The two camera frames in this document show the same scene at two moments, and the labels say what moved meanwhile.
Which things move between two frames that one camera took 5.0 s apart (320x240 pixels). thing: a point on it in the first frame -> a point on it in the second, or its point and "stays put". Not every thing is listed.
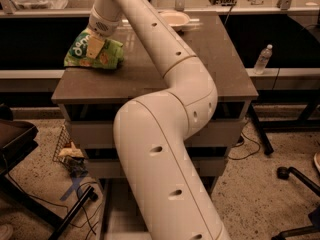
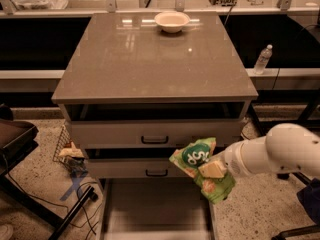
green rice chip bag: [110, 56] -> [216, 189]
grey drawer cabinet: [92, 98] stays put
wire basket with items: [70, 155] stays put
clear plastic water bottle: [263, 59] stays put
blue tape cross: [75, 182] stays put
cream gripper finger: [94, 47] -> [213, 169]
